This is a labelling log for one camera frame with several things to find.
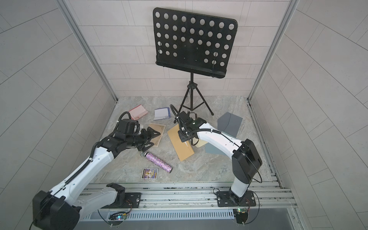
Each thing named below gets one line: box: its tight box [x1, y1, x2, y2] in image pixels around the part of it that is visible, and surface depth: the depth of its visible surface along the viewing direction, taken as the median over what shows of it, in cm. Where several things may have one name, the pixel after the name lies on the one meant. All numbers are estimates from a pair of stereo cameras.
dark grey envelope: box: [217, 111, 243, 138], surface depth 107 cm
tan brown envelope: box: [167, 124, 195, 162], surface depth 86 cm
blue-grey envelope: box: [205, 142, 228, 156], surface depth 54 cm
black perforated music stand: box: [152, 7, 239, 116], surface depth 67 cm
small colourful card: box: [140, 168, 159, 180], surface depth 80 cm
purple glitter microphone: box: [140, 151, 173, 174], surface depth 83 cm
